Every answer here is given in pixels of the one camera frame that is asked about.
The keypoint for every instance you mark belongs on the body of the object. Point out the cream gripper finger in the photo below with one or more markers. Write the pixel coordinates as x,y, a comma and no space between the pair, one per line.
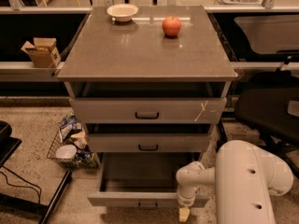
183,214

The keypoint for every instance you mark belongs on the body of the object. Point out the grey bottom drawer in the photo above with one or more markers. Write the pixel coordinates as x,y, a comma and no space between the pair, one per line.
139,179

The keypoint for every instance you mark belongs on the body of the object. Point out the grey drawer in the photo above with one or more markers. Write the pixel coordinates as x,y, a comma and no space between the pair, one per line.
139,179
162,102
148,137

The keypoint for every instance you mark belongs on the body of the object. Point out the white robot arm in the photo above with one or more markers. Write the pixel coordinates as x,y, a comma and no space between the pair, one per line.
245,177

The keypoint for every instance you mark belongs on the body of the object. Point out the grey middle drawer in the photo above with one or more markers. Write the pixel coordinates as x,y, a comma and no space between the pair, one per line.
148,137

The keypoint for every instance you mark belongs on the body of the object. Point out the grey drawer cabinet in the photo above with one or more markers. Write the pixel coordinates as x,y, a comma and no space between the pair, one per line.
139,51

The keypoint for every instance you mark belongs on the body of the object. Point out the grey top drawer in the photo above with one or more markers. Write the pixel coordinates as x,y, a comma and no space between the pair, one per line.
162,102

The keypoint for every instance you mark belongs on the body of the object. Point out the open cardboard box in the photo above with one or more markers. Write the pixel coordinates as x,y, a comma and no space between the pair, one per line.
43,52

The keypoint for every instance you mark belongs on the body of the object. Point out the black office chair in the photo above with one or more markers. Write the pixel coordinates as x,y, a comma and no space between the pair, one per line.
269,104

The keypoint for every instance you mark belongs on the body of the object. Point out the white plastic container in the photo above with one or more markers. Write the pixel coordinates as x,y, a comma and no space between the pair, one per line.
66,152

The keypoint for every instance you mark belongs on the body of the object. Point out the snack bag in basket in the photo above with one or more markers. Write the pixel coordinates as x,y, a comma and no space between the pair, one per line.
68,126

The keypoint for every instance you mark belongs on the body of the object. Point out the red apple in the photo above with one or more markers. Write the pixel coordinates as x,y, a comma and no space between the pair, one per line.
171,26

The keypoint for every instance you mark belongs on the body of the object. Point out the white bowl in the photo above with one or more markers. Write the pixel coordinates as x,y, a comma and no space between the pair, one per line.
122,12

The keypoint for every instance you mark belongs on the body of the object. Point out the wire basket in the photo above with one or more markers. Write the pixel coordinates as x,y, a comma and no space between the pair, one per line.
84,159

